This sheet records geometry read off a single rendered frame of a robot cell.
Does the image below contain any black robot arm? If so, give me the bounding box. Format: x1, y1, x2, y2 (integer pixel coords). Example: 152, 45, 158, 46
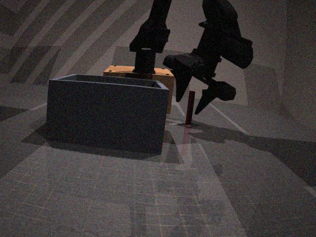
129, 0, 253, 79

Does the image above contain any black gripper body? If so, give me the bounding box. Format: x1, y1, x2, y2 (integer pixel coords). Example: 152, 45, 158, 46
163, 46, 236, 101

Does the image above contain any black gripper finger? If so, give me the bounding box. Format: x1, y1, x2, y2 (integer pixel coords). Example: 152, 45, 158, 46
170, 70, 192, 102
195, 89, 216, 115

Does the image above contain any red peg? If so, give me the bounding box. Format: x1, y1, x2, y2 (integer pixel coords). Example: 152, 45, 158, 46
186, 90, 195, 125

